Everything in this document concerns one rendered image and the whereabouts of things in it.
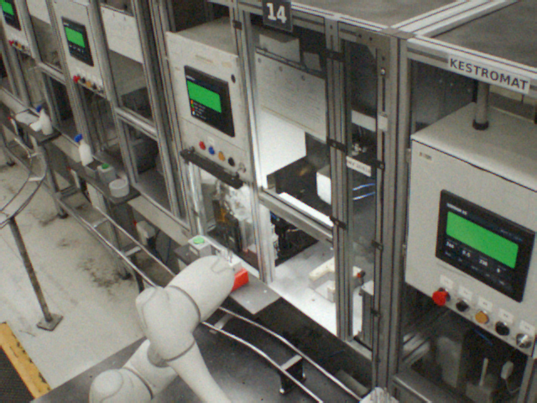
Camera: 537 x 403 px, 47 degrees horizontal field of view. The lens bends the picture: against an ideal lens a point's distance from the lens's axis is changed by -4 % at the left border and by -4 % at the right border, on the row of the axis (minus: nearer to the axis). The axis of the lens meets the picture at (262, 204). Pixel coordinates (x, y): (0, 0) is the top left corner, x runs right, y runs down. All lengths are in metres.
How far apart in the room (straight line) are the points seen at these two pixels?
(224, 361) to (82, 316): 1.58
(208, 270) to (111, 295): 2.30
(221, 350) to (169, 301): 0.91
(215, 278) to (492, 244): 0.74
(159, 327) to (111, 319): 2.19
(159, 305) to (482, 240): 0.81
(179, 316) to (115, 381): 0.56
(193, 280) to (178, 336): 0.16
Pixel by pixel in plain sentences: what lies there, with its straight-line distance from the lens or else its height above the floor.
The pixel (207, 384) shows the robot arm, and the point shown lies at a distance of 1.77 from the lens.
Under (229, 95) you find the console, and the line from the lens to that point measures 2.11.
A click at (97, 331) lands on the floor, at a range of 3.81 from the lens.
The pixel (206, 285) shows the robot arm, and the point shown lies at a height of 1.41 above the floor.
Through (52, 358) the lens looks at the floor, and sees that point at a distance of 3.75.
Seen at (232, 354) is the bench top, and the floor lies 0.68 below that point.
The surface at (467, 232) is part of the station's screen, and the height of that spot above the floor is 1.63.
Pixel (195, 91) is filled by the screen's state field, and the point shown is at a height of 1.65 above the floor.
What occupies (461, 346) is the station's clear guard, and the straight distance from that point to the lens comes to 1.86.
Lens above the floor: 2.53
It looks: 34 degrees down
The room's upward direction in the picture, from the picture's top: 6 degrees counter-clockwise
